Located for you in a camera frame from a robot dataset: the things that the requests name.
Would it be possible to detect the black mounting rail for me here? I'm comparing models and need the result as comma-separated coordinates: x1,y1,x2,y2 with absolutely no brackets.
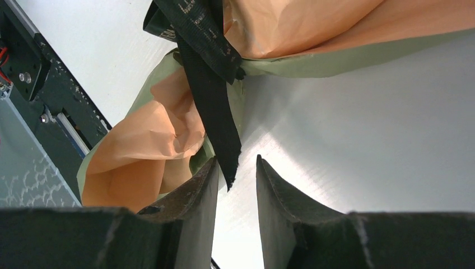
1,0,111,196

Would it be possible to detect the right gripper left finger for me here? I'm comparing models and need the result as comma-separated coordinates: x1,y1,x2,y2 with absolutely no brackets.
1,159,219,268

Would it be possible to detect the black printed ribbon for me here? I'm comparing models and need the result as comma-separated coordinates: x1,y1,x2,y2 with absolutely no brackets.
143,1,245,189

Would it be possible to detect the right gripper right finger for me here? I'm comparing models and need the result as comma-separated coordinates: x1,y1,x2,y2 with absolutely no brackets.
256,157,474,268

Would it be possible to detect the green orange wrapping paper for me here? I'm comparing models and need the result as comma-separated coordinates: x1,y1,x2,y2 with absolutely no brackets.
77,1,474,212

